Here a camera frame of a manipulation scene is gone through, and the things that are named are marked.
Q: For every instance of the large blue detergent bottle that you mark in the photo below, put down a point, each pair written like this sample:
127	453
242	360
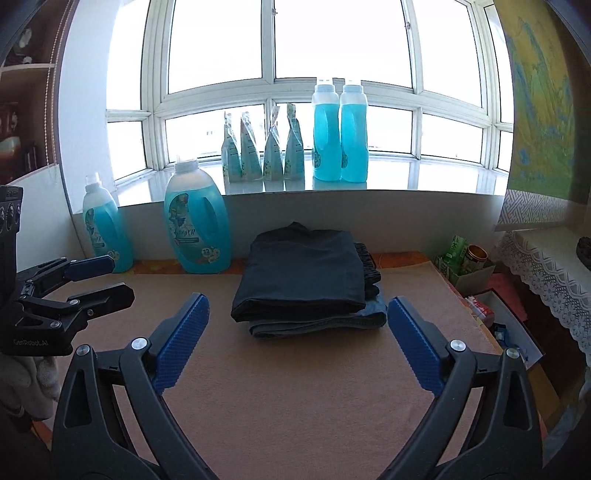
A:
194	221

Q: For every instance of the landscape scroll painting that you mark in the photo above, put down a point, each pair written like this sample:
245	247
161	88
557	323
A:
540	115

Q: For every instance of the brown wooden shelf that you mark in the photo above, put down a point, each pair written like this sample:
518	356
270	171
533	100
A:
27	115

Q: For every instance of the gold can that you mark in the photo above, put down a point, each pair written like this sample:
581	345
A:
475	258

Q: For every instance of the green carton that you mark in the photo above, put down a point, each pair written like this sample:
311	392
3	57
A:
458	249

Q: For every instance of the tall blue detergent bottle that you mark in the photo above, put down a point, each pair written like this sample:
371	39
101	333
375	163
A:
354	134
327	134

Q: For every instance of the white cardboard box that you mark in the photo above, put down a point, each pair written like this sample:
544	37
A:
475	281

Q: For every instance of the white window frame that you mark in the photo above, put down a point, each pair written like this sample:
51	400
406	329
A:
268	41

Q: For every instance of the beige blanket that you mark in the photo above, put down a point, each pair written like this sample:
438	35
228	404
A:
300	392

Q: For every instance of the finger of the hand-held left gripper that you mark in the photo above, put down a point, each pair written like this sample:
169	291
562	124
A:
90	266
108	295

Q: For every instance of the white board panel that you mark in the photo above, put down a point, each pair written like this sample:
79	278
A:
46	221

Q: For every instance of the white lace cloth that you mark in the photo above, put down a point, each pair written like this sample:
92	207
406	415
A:
545	263

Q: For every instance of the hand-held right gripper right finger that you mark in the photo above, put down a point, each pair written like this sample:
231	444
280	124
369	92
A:
413	346

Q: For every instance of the dark open box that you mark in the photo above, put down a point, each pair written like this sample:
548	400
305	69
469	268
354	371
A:
512	323

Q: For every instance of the red snack packet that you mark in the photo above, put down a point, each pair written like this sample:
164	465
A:
480	308

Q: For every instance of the black pants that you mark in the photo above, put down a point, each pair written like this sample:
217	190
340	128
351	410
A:
300	272

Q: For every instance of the dark metal figurine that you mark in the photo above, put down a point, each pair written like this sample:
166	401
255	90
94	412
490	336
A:
584	251

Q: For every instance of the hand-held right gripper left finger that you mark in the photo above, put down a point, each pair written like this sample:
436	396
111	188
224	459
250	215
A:
182	344

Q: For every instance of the folded blue jeans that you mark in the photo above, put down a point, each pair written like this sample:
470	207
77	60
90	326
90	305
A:
323	324

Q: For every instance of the small blue detergent bottle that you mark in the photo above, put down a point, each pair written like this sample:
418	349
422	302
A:
106	226

